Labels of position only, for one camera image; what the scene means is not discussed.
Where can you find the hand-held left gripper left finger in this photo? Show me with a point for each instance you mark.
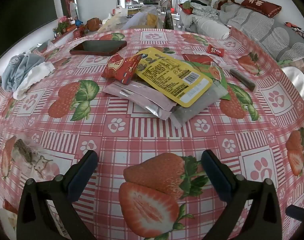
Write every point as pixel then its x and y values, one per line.
pixel 83 176

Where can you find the green snack packet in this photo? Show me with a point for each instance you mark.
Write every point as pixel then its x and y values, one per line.
pixel 224 81

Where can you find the flat red snack packet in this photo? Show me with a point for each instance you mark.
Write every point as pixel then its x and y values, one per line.
pixel 199 58

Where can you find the white bolster cushion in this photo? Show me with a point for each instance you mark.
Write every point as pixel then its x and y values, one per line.
pixel 213 28

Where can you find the strawberry print tablecloth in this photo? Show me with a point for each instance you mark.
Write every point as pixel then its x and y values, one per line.
pixel 142 137

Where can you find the pink potted flowers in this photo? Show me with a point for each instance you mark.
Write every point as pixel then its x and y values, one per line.
pixel 62 24

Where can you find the small red candy packet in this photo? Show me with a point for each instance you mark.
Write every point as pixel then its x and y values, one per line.
pixel 215 50

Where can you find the dark bottle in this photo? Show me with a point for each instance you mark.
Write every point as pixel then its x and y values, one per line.
pixel 168 21

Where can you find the red pillow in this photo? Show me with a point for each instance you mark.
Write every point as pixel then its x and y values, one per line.
pixel 260 6

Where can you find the clear grey snack packet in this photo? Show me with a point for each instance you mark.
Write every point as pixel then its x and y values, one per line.
pixel 199 101

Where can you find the dark snack stick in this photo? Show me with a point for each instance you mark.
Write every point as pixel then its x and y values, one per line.
pixel 242 79

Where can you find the brown round bag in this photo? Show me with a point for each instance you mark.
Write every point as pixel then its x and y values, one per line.
pixel 94 24

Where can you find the clear plastic bag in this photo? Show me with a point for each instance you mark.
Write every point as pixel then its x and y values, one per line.
pixel 139 20

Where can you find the dark rectangular tray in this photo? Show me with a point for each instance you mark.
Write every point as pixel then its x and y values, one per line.
pixel 99 47

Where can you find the pink snack packet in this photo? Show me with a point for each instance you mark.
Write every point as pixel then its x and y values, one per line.
pixel 142 95

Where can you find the red snack packet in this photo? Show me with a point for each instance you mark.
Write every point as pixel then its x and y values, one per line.
pixel 199 58
pixel 120 68

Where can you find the grey striped sofa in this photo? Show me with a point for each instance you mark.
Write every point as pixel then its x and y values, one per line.
pixel 269 32

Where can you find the large yellow snack packet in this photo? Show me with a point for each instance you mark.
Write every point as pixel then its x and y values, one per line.
pixel 167 73

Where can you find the blue and white cloth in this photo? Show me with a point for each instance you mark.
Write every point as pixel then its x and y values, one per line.
pixel 24 72

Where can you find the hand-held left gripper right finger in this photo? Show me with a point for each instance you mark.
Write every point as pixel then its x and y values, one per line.
pixel 215 176

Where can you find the clear packet with brown snack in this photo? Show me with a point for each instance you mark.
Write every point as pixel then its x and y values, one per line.
pixel 24 152

